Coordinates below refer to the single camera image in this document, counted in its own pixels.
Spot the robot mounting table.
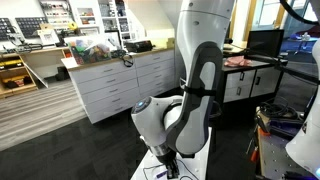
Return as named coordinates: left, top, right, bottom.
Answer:
left=255, top=125, right=320, bottom=180

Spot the black coiled cord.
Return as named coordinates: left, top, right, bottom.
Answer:
left=111, top=49, right=135, bottom=68

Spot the white picture frame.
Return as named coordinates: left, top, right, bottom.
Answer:
left=36, top=28, right=61, bottom=46

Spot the wooden shelf unit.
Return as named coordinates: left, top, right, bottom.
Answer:
left=0, top=45, right=72, bottom=100

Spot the pink cloth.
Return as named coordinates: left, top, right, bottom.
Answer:
left=223, top=55, right=253, bottom=69

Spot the tall white display shelf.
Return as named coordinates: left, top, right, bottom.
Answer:
left=68, top=0, right=135, bottom=45

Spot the black keyboard panel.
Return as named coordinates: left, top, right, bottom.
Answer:
left=14, top=16, right=50, bottom=39

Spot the white cabinet with black handles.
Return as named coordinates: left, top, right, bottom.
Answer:
left=221, top=59, right=285, bottom=104

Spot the dark laptop screen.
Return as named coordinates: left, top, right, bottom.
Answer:
left=246, top=28, right=285, bottom=60

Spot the clear bin of colourful items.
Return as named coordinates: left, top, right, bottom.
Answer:
left=64, top=34, right=113, bottom=66

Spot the white drawer cabinet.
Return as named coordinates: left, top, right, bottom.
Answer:
left=67, top=49, right=176, bottom=125

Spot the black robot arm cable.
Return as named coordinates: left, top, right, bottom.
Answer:
left=278, top=0, right=320, bottom=26

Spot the small black floor box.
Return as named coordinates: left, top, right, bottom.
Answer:
left=55, top=65, right=71, bottom=82

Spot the thin black cable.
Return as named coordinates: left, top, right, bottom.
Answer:
left=142, top=158, right=200, bottom=180

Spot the leaning white board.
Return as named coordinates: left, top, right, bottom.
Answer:
left=22, top=59, right=50, bottom=89

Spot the pile of black cables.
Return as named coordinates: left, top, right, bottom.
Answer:
left=255, top=99, right=302, bottom=122

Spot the black box device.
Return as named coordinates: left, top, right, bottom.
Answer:
left=124, top=39, right=154, bottom=54

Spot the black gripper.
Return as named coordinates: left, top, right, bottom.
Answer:
left=161, top=152, right=181, bottom=180

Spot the white parts shelf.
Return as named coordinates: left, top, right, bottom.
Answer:
left=38, top=0, right=75, bottom=32

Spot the orange handled screwdriver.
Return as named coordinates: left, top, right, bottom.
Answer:
left=249, top=145, right=261, bottom=164

